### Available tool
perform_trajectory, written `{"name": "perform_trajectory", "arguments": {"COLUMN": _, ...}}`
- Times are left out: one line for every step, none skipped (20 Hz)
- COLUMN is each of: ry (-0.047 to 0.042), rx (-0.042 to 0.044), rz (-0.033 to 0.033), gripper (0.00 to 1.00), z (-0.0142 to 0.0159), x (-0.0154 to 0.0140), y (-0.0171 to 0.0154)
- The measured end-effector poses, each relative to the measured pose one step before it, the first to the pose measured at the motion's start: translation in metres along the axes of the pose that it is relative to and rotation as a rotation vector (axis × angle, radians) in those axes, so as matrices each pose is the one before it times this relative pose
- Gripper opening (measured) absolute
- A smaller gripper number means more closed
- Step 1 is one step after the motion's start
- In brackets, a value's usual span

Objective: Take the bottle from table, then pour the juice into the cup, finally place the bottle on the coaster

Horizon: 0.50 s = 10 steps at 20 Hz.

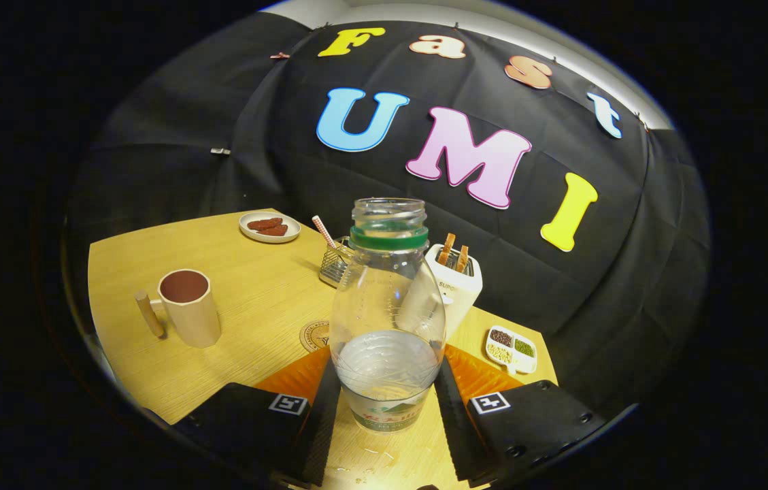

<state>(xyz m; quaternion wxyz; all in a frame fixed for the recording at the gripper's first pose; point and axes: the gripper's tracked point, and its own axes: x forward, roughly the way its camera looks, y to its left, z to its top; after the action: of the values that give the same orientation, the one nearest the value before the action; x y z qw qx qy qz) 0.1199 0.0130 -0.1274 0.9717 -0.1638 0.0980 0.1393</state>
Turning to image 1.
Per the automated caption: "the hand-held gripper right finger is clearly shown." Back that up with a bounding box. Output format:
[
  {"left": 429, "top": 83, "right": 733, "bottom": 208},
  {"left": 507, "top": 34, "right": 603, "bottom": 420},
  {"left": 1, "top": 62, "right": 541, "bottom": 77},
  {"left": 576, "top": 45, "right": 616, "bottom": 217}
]
[{"left": 433, "top": 344, "right": 607, "bottom": 487}]

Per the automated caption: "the beige cup with wooden handle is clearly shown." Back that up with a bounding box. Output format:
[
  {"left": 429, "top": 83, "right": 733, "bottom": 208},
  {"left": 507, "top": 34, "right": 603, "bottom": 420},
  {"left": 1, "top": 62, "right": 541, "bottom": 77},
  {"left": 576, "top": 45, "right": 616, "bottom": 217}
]
[{"left": 135, "top": 269, "right": 222, "bottom": 349}]

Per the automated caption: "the white toaster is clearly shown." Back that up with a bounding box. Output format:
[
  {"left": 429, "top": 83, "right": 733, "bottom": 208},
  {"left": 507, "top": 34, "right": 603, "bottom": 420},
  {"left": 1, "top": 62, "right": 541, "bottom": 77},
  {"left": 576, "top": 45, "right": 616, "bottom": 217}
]
[{"left": 401, "top": 244, "right": 484, "bottom": 341}]

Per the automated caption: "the wooden table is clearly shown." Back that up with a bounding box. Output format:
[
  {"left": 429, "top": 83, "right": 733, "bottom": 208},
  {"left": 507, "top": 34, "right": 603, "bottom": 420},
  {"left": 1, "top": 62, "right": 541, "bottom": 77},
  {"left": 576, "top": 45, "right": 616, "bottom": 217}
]
[{"left": 88, "top": 208, "right": 559, "bottom": 490}]

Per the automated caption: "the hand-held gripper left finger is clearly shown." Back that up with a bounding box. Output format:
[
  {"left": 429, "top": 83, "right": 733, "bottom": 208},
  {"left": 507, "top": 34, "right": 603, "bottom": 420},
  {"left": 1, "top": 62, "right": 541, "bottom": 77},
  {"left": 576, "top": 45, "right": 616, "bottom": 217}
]
[{"left": 173, "top": 347, "right": 342, "bottom": 487}]

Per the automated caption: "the red checked paper straw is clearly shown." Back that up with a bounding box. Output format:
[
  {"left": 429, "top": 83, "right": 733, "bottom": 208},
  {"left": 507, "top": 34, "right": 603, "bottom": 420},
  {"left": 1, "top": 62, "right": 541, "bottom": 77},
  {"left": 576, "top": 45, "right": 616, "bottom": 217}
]
[{"left": 312, "top": 216, "right": 337, "bottom": 250}]

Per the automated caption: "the round white plate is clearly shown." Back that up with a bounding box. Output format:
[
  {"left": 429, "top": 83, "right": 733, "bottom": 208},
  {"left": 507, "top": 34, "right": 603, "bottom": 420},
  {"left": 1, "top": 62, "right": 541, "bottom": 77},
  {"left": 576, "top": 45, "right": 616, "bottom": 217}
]
[{"left": 239, "top": 211, "right": 301, "bottom": 244}]

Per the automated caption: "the round wooden coaster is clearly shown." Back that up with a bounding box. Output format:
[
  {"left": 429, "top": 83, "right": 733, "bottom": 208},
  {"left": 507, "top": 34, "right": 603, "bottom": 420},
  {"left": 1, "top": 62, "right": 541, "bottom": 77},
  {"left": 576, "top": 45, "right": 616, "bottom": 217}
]
[{"left": 299, "top": 321, "right": 331, "bottom": 353}]

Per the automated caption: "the clear plastic juice bottle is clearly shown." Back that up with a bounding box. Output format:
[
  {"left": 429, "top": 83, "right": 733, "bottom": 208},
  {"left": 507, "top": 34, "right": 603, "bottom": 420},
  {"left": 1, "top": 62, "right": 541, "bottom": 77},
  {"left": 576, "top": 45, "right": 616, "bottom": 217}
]
[{"left": 328, "top": 197, "right": 448, "bottom": 434}]

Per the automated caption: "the small wire basket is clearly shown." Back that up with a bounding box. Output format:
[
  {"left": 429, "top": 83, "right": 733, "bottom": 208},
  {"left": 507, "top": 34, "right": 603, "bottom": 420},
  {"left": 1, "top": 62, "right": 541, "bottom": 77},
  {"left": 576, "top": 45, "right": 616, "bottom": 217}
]
[{"left": 319, "top": 236, "right": 355, "bottom": 288}]

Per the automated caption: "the black backdrop cloth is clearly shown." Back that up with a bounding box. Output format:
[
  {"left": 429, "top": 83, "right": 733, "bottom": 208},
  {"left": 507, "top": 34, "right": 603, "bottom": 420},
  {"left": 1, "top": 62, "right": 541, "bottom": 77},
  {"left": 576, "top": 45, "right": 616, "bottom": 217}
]
[{"left": 64, "top": 10, "right": 711, "bottom": 409}]

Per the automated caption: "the white divided dish with grains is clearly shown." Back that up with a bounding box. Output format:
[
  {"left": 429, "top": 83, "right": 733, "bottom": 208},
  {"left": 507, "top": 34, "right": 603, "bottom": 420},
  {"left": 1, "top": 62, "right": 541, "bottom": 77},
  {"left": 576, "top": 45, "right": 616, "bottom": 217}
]
[{"left": 485, "top": 326, "right": 538, "bottom": 376}]

